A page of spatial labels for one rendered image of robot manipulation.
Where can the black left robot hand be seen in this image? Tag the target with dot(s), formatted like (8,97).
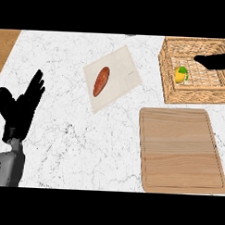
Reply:
(21,110)

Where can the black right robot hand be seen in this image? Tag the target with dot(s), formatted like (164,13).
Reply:
(217,61)

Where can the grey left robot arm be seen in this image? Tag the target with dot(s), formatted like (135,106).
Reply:
(7,167)

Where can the wicker basket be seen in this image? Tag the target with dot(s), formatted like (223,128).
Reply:
(195,87)

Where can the yellow lemon with green leaf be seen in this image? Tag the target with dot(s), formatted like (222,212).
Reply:
(180,75)

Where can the wooden cutting board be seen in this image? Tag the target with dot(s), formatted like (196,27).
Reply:
(180,151)

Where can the beige placemat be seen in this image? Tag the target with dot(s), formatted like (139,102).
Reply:
(114,79)

